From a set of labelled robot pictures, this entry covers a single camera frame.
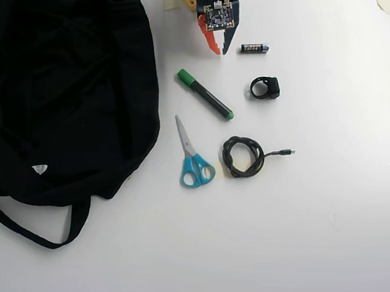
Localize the camera circuit board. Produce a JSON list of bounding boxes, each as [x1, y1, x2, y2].
[[202, 0, 241, 33]]

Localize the black fabric bag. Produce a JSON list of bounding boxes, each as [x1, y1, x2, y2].
[[0, 0, 177, 256]]

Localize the black strap ring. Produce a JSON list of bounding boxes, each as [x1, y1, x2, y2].
[[247, 74, 281, 103]]

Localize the green and black marker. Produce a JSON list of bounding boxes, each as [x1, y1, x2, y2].
[[176, 63, 236, 126]]

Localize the blue handled scissors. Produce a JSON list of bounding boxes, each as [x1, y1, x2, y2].
[[172, 111, 218, 190]]

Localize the black aaa battery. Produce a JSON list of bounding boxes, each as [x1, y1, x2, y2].
[[239, 41, 271, 57]]

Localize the coiled black usb cable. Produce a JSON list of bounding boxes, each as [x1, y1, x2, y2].
[[219, 128, 300, 181]]

